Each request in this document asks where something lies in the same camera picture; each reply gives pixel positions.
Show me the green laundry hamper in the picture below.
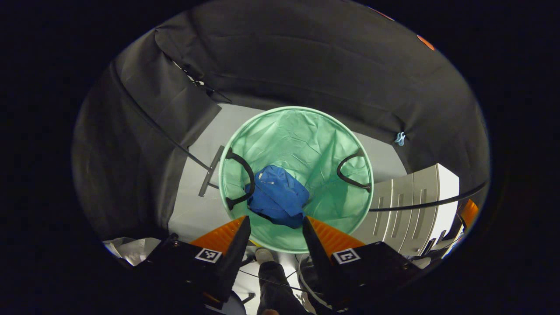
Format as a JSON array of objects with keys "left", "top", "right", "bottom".
[{"left": 217, "top": 106, "right": 375, "bottom": 254}]

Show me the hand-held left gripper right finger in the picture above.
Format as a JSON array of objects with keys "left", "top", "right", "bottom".
[{"left": 302, "top": 216, "right": 423, "bottom": 308}]

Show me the crumpled white bag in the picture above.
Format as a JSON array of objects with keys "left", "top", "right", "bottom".
[{"left": 103, "top": 237, "right": 162, "bottom": 266}]

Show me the black clothes rack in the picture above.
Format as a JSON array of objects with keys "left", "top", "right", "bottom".
[{"left": 109, "top": 61, "right": 489, "bottom": 214}]

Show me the person's leg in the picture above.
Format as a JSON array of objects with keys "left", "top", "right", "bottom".
[{"left": 255, "top": 247, "right": 309, "bottom": 315}]

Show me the blue corduroy jacket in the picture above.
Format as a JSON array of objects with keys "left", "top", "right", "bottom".
[{"left": 244, "top": 164, "right": 311, "bottom": 229}]

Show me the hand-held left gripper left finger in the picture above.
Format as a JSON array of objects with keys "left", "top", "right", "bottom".
[{"left": 143, "top": 215, "right": 252, "bottom": 305}]

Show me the white drawer cabinet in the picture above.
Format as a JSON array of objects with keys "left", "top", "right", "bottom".
[{"left": 362, "top": 164, "right": 461, "bottom": 257}]

